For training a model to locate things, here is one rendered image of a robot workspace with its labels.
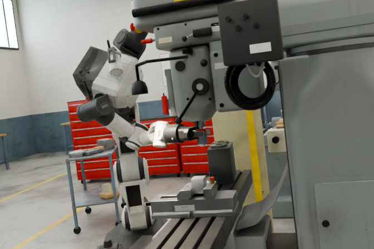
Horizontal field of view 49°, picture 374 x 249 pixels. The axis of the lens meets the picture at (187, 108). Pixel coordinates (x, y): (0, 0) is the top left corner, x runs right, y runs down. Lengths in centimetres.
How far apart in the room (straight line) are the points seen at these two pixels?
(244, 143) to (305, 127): 201
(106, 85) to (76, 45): 1041
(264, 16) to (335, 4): 36
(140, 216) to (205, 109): 108
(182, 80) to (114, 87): 47
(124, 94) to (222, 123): 161
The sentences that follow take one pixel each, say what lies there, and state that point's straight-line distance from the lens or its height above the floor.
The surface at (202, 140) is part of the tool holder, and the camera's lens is 181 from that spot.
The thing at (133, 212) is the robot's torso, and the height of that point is 75.
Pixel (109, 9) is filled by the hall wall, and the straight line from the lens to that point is 1209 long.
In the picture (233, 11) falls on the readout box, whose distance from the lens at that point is 143.
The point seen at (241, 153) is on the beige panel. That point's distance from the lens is 358.
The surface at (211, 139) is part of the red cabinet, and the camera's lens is 645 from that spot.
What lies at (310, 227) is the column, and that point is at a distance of 167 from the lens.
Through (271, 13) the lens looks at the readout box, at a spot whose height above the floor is 167.
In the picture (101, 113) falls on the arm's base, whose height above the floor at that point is 139.
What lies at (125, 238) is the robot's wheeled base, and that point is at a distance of 273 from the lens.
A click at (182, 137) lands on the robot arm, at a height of 124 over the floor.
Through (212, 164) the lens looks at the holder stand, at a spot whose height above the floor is 105.
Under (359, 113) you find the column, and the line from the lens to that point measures 160.
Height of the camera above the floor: 146
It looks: 3 degrees down
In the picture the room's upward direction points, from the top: 7 degrees counter-clockwise
